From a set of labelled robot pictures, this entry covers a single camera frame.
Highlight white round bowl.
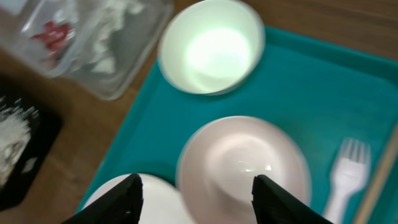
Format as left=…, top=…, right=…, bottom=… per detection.
left=157, top=0, right=266, bottom=95

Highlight rice and peanuts pile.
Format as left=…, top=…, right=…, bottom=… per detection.
left=1, top=95, right=39, bottom=188

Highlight large pink plate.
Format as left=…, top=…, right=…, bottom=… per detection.
left=81, top=173, right=195, bottom=224

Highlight white plastic fork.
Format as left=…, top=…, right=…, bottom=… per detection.
left=323, top=138, right=371, bottom=223

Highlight wooden chopstick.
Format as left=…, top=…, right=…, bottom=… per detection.
left=353, top=123, right=397, bottom=224

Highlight teal plastic serving tray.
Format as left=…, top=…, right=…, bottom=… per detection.
left=83, top=27, right=397, bottom=213

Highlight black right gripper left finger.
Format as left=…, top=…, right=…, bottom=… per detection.
left=62, top=174, right=144, bottom=224

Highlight red snack wrapper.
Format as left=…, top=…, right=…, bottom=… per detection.
left=31, top=21, right=75, bottom=52

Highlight white napkin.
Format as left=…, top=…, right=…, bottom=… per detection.
left=88, top=0, right=145, bottom=74

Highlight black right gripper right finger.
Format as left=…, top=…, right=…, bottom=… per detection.
left=252, top=174, right=331, bottom=224

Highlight black food waste tray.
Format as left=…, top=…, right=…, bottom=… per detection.
left=1, top=77, right=62, bottom=211

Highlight pink round bowl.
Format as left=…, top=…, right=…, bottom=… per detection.
left=176, top=116, right=312, bottom=224

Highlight clear plastic waste bin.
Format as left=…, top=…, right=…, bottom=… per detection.
left=1, top=0, right=174, bottom=100

